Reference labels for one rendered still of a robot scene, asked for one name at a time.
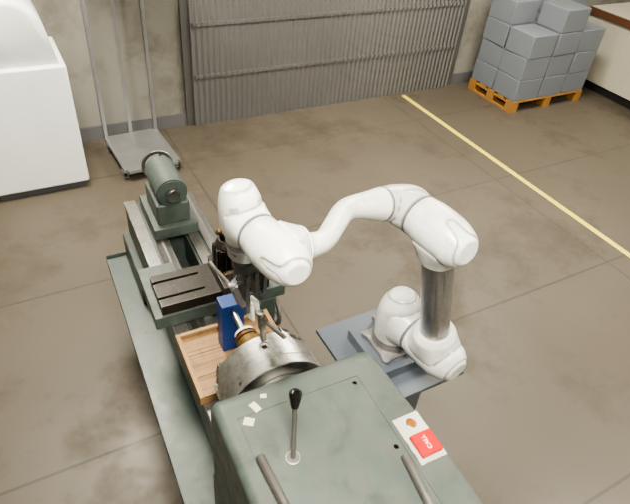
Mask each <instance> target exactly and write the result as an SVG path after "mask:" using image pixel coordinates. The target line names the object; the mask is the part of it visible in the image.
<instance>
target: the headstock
mask: <svg viewBox="0 0 630 504"><path fill-rule="evenodd" d="M293 388H298V389H300V390H301V391H302V399H301V402H300V406H299V408H298V409H297V432H296V451H297V452H298V453H299V454H300V456H301V459H300V461H299V463H297V464H295V465H292V464H289V463H288V462H287V461H286V458H285V457H286V454H287V452H289V451H291V429H292V409H291V406H290V402H289V397H288V395H289V390H291V389H293ZM260 394H266V395H267V398H260ZM252 402H255V403H256V404H257V405H259V406H260V407H261V408H262V409H261V410H260V411H258V412H257V413H256V412H255V411H254V410H253V409H252V408H251V407H250V406H249V405H250V404H251V403H252ZM414 411H415V410H414V409H413V408H412V407H411V405H410V404H409V403H408V401H407V400H406V399H405V397H404V396H403V395H402V393H401V392H400V391H399V389H398V388H397V387H396V386H395V384H394V383H393V382H392V380H391V379H390V378H389V376H388V375H387V374H386V372H385V371H384V370H383V368H382V367H381V366H380V364H379V363H378V362H377V361H376V359H375V358H374V357H373V356H372V355H371V354H369V353H367V352H360V353H357V354H354V355H351V356H348V357H346V358H343V359H340V360H337V361H334V362H331V363H328V364H325V365H323V366H320V367H317V368H314V369H311V370H308V371H305V372H302V373H300V374H297V375H294V376H291V377H288V378H285V379H282V380H279V381H277V382H274V383H271V384H268V385H265V386H262V387H259V388H256V389H254V390H251V391H248V392H245V393H242V394H239V395H236V396H233V397H231V398H228V399H225V400H222V401H219V402H217V403H215V404H214V405H213V407H212V409H211V424H212V439H213V455H214V470H215V481H216V484H217V486H218V489H219V492H220V494H221V497H222V500H223V503H224V504H278V502H277V500H276V498H275V496H274V494H273V492H272V490H271V488H270V486H269V484H268V482H267V480H266V478H265V476H264V474H263V472H262V470H261V468H260V466H259V464H258V462H257V460H256V457H257V456H258V455H259V454H264V455H265V457H266V459H267V461H268V462H269V464H270V466H271V468H272V470H273V472H274V474H275V476H276V478H277V480H278V482H279V483H280V485H281V487H282V489H283V491H284V493H285V495H286V497H287V499H288V501H289V502H290V504H424V502H423V500H422V498H421V496H420V494H419V492H418V490H417V488H416V486H415V484H414V482H413V480H412V478H411V476H410V474H409V472H408V470H407V468H406V466H405V464H404V462H403V460H402V458H401V456H402V455H403V454H404V453H409V454H410V456H411V458H412V460H413V462H414V463H415V465H416V467H417V469H418V471H419V473H420V475H421V477H422V479H423V481H424V483H425V485H426V487H427V489H428V491H429V493H430V495H431V497H432V498H433V500H434V502H435V504H483V503H482V501H481V500H480V499H479V497H478V496H477V495H476V493H475V492H474V491H473V489H472V488H471V486H470V485H469V484H468V482H467V481H466V479H465V478H464V477H463V475H462V474H461V473H460V471H459V470H458V468H457V467H456V466H455V464H454V463H453V461H452V460H451V459H450V457H449V456H448V454H446V455H444V456H442V457H440V458H438V459H436V460H434V461H431V462H429V463H427V464H425V465H423V466H422V465H421V464H420V462H419V461H418V459H417V458H416V456H415V455H414V453H413V452H412V450H411V449H410V447H409V446H408V444H407V443H406V441H405V440H404V438H403V437H402V435H401V434H400V432H399V431H398V429H397V428H396V426H395V425H394V423H393V422H392V420H395V419H397V418H400V417H402V416H404V415H407V414H409V413H412V412H414ZM245 417H249V418H254V419H255V421H254V424H253V426H248V425H243V421H244V418H245Z"/></svg>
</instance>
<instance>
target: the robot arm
mask: <svg viewBox="0 0 630 504"><path fill-rule="evenodd" d="M217 208H218V218H219V223H220V227H221V231H222V233H223V235H224V237H225V243H226V247H227V253H228V257H229V258H230V259H231V260H232V267H233V270H234V274H233V278H234V279H233V280H232V281H231V282H227V283H226V286H227V287H228V288H230V290H231V292H232V295H233V297H234V299H235V301H236V303H237V304H238V305H239V306H240V307H241V308H244V311H245V312H246V314H247V317H248V318H249V319H250V320H251V321H252V322H255V314H254V309H255V310H256V311H258V310H260V307H259V306H261V301H262V300H263V297H261V295H262V294H263V295H264V294H265V293H266V290H267V279H269V280H271V281H273V282H274V283H276V284H278V285H281V286H285V287H294V286H297V285H299V284H301V283H303V282H304V281H305V280H306V279H307V278H308V277H309V275H310V274H311V271H312V265H313V263H312V259H313V258H315V257H318V256H320V255H322V254H325V253H326V252H328V251H329V250H331V249H332V248H333V247H334V246H335V244H336V243H337V242H338V240H339V239H340V237H341V235H342V234H343V232H344V231H345V229H346V227H347V226H348V224H349V222H350V221H351V220H352V219H367V220H374V221H388V222H390V224H392V225H394V226H395V227H397V228H398V229H400V230H401V231H402V232H404V233H405V234H406V235H407V236H408V237H409V238H410V239H411V243H412V245H413V247H414V250H415V252H416V255H417V258H418V260H419V262H420V263H421V299H420V297H419V296H418V294H417V293H416V292H415V291H414V290H412V289H410V288H408V287H405V286H397V287H395V288H393V289H391V290H390V291H389V292H387V293H386V294H385V295H384V296H383V298H382V299H381V301H380V303H379V306H378V309H377V313H376V314H375V315H373V317H372V321H373V323H374V327H373V328H370V329H364V330H362V332H361V335H362V336H363V337H364V338H365V339H366V340H367V341H368V342H369V344H370V345H371V346H372V347H373V349H374V350H375V351H376V353H377V354H378V355H379V357H380V358H381V361H382V363H383V364H389V363H390V362H391V361H393V360H396V359H398V358H401V357H403V356H406V355H409V357H410V358H411V359H412V360H413V361H414V362H415V363H416V364H417V365H418V366H419V367H420V368H422V369H423V370H424V371H425V372H426V373H427V374H429V375H430V376H432V377H434V378H437V379H439V380H443V381H445V380H447V381H449V380H452V379H454V378H455V377H457V376H458V375H459V374H460V373H461V372H462V371H463V369H464V368H465V366H466V361H467V358H466V353H465V350H464V348H463V347H462V346H461V343H460V340H459V337H458V335H457V331H456V328H455V326H454V324H453V323H452V322H451V321H450V319H451V308H452V298H453V287H454V276H455V268H459V267H462V266H464V265H466V264H468V263H469V262H470V261H471V260H472V259H473V258H474V256H475V255H476V253H477V250H478V246H479V240H478V237H477V235H476V233H475V231H474V230H473V228H472V227H471V225H470V224H469V223H468V222H467V221H466V220H465V219H464V218H463V217H462V216H461V215H459V214H458V213H457V212H456V211H454V210H453V209H452V208H450V207H449V206H447V205H446V204H444V203H443V202H441V201H438V200H437V199H435V198H433V197H432V196H430V195H429V194H428V192H427V191H426V190H424V189H423V188H421V187H419V186H416V185H412V184H390V185H386V186H381V187H376V188H373V189H371V190H368V191H364V192H361V193H358V194H354V195H351V196H348V197H345V198H343V199H341V200H340V201H338V202H337V203H336V204H335V205H334V206H333V207H332V208H331V210H330V212H329V213H328V215H327V217H326V218H325V220H324V222H323V223H322V225H321V227H320V228H319V230H318V231H316V232H308V230H307V229H306V228H305V227H303V226H302V225H296V224H291V223H288V222H284V221H281V220H280V221H277V220H275V219H274V218H273V217H272V215H271V214H270V213H269V211H268V209H267V207H266V205H265V203H264V202H262V199H261V195H260V193H259V191H258V189H257V188H256V186H255V185H254V183H253V182H252V181H251V180H249V179H244V178H237V179H232V180H230V181H228V182H226V183H225V184H223V185H222V186H221V188H220V191H219V195H218V205H217ZM237 282H239V283H240V285H241V294H240V291H239V290H238V289H237V288H238V286H237ZM250 287H251V290H252V294H253V295H254V296H253V295H251V296H250Z"/></svg>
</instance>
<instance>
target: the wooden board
mask: <svg viewBox="0 0 630 504"><path fill-rule="evenodd" d="M263 310H264V313H265V318H266V319H267V320H268V321H269V322H270V323H272V324H273V325H274V326H275V327H276V325H275V323H274V321H273V320H272V318H271V316H270V315H269V313H268V311H267V309H263ZM247 325H249V326H252V327H253V328H254V329H255V330H256V331H257V333H258V334H259V333H260V330H259V329H258V323H257V316H255V322H252V321H251V320H250V319H249V318H248V317H247V314H246V315H244V326H247ZM276 328H277V327H276ZM277 329H278V328H277ZM272 332H274V331H273V330H272V329H270V328H269V327H268V326H267V325H266V328H265V333H266V334H267V333H272ZM175 338H176V344H177V346H178V349H179V351H180V354H181V356H182V359H183V361H184V364H185V367H186V369H187V372H188V374H189V377H190V379H191V382H192V384H193V387H194V390H195V392H196V395H197V397H198V400H199V402H200V405H204V404H207V403H210V402H212V401H215V400H218V399H219V398H218V396H217V394H216V391H215V389H214V383H216V379H217V377H216V368H217V363H220V362H223V361H224V360H225V359H226V358H227V357H228V356H229V355H230V354H231V353H232V352H233V351H234V350H235V349H237V348H235V349H231V350H228V351H225V352H223V350H222V348H221V345H220V343H219V341H218V323H215V324H212V325H208V326H205V327H201V328H198V329H194V330H191V331H188V332H184V333H181V334H177V335H175Z"/></svg>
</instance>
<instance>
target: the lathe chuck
mask: <svg viewBox="0 0 630 504"><path fill-rule="evenodd" d="M282 333H283V334H285V335H286V339H284V340H283V339H282V338H281V337H280V336H279V335H277V334H276V333H275V332H272V333H267V334H266V338H267V340H266V341H264V342H262V341H261V340H260V336H258V337H255V338H253V339H251V340H249V341H247V342H246V343H244V344H242V345H241V346H239V347H238V348H237V349H235V350H234V351H233V352H232V353H231V354H230V355H229V356H228V357H227V358H226V359H225V360H224V361H223V362H222V364H221V365H220V367H219V369H218V370H217V373H216V377H218V379H219V380H218V382H219V383H218V387H217V384H216V383H214V389H215V391H216V394H217V396H218V398H219V401H222V400H225V399H226V396H227V394H228V392H229V390H230V389H231V387H232V386H233V385H234V384H235V382H236V381H237V380H238V379H239V378H240V377H241V376H242V375H244V374H245V373H246V372H247V371H249V370H250V369H251V368H253V367H254V366H256V365H258V364H260V363H261V362H263V361H265V360H268V359H270V358H273V357H275V356H279V355H282V354H288V353H304V354H308V355H311V356H313V357H314V358H315V359H316V357H315V356H314V354H313V353H312V351H311V349H310V348H309V346H308V344H307V343H306V341H305V340H304V339H303V338H302V337H301V336H300V335H296V336H297V338H298V339H300V340H297V339H293V337H291V336H290V332H282ZM261 343H268V344H269V345H270V349H269V350H268V351H260V350H259V345H260V344H261ZM316 360H317V359H316Z"/></svg>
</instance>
